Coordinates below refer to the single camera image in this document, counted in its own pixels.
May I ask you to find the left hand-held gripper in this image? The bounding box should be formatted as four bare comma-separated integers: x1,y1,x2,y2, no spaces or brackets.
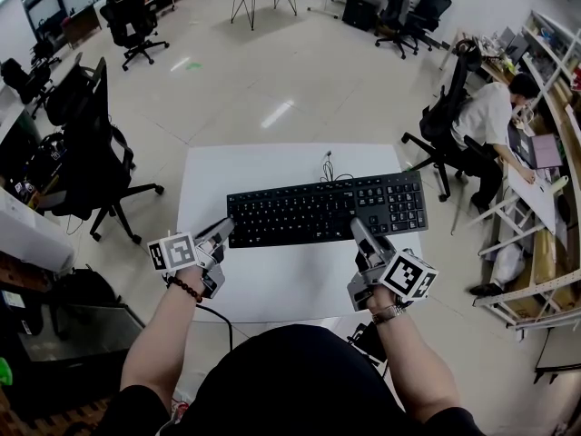
146,217,236,301

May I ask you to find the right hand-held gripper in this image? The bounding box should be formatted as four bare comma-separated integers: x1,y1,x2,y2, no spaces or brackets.
346,216,440,313

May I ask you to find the black keyboard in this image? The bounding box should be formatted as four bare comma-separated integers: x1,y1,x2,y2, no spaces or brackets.
226,170,430,250

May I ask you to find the person's right forearm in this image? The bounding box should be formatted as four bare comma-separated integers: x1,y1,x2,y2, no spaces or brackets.
365,283,463,424

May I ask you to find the person's left forearm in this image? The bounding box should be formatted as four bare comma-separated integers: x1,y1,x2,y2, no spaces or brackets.
119,265,206,400

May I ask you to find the silver wristwatch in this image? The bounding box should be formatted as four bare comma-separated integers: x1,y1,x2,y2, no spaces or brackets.
370,302,408,327

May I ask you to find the white square table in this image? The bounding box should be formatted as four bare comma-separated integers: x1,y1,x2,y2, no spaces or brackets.
175,142,424,324

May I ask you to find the black belt device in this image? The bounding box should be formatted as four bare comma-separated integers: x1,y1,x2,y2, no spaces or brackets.
346,322,389,366

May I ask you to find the black shoe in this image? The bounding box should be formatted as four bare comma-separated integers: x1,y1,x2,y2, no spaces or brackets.
468,282,506,298

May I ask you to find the black backpack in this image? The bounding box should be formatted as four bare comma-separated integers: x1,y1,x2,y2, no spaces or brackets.
57,264,120,309

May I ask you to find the large black office chair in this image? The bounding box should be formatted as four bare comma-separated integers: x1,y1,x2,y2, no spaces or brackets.
35,55,166,246

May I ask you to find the black office chair with headrest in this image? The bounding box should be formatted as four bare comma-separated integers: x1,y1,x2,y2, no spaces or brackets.
400,38,500,203

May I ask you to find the person's black clothing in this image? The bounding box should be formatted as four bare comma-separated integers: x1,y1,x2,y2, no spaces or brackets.
96,323,486,436

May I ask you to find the white tilted desk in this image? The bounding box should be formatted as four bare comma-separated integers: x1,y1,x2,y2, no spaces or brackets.
466,163,560,259

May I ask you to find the red and white plastic bag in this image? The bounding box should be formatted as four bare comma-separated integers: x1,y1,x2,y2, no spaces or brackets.
169,391,192,422

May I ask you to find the metal storage rack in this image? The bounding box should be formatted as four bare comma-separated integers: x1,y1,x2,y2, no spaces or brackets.
471,9,581,332

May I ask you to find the white cabinet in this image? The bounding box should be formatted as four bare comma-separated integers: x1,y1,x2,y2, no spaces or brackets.
0,187,76,275

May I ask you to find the large black case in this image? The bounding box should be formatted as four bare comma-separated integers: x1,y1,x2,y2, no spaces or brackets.
0,252,147,411

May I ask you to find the open laptop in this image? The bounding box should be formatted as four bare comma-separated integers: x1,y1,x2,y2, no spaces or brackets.
507,124,565,171

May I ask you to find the black computer case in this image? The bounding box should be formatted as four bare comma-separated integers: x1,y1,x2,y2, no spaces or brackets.
340,0,380,33

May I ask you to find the dark bead bracelet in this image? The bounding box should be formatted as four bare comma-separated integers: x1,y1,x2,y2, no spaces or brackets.
164,274,204,305

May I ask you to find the black keyboard cable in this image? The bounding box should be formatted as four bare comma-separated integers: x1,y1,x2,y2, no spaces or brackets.
319,150,356,183

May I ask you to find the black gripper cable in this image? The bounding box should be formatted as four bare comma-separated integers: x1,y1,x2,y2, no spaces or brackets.
195,302,235,352

